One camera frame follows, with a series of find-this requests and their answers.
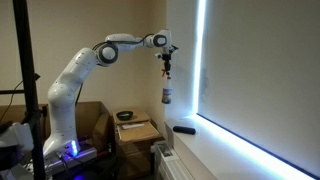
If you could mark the white radiator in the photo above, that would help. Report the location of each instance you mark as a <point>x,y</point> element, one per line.
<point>170,163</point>

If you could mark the brown cardboard box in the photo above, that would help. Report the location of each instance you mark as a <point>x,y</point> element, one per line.
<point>91,120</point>

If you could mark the white windowsill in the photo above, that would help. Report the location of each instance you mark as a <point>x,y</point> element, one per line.
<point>216,150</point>

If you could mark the grey roller window blind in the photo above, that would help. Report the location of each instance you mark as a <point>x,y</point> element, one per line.
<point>263,73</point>

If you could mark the black cylinder speaker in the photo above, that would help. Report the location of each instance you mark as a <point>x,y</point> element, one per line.
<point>184,130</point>

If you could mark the small wrist camera box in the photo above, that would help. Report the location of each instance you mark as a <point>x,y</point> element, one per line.
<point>174,49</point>

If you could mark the clear spray bottle red trigger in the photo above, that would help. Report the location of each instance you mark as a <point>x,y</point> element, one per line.
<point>167,93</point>

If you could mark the black tripod stand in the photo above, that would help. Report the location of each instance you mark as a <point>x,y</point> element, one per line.
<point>28,83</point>

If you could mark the wooden pull-out tray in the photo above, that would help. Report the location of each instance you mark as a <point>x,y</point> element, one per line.
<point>138,133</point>

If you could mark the wooden nightstand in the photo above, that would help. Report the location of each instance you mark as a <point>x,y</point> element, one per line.
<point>133,156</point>

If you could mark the white rounded device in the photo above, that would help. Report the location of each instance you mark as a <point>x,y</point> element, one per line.
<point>18,136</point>

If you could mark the black bowl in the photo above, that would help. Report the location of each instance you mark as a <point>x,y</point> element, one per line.
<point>124,115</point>

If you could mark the metal robot base platform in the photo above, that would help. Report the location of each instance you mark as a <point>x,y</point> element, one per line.
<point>83,156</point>

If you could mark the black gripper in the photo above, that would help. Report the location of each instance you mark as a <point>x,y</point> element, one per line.
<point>166,60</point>

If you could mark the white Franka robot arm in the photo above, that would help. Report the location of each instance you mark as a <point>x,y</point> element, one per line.
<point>70,80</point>

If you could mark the white paper strip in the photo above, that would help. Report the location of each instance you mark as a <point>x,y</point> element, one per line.
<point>132,126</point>

